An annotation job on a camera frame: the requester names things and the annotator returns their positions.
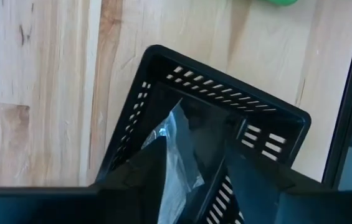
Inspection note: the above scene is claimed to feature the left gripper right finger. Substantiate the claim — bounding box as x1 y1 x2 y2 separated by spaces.
225 146 295 224

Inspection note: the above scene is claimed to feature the black plastic basket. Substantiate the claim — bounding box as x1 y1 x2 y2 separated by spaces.
94 44 312 224

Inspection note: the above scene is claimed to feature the small green toiletry bottle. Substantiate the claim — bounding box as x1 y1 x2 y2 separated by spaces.
265 0 300 7

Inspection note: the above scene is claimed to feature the black aluminium table frame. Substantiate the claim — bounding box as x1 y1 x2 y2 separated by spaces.
321 0 352 191

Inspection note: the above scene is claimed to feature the clear bag white cotton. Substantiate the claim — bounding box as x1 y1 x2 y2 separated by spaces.
140 98 206 224

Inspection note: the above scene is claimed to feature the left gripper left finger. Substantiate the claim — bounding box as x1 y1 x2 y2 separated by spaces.
97 136 168 224

